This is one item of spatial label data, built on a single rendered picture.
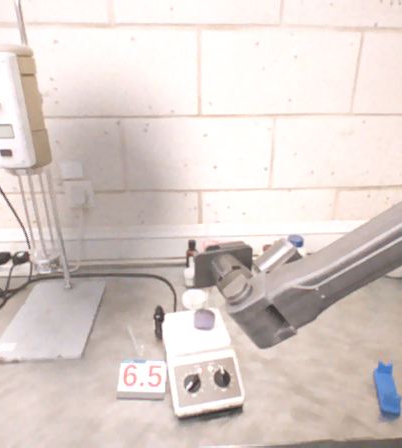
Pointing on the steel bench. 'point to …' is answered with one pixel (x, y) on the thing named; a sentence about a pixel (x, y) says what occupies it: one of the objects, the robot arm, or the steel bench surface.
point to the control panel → (209, 392)
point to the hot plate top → (178, 340)
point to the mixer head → (11, 110)
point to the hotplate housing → (199, 361)
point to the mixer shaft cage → (45, 260)
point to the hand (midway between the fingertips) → (207, 244)
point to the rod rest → (389, 402)
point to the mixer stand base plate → (51, 323)
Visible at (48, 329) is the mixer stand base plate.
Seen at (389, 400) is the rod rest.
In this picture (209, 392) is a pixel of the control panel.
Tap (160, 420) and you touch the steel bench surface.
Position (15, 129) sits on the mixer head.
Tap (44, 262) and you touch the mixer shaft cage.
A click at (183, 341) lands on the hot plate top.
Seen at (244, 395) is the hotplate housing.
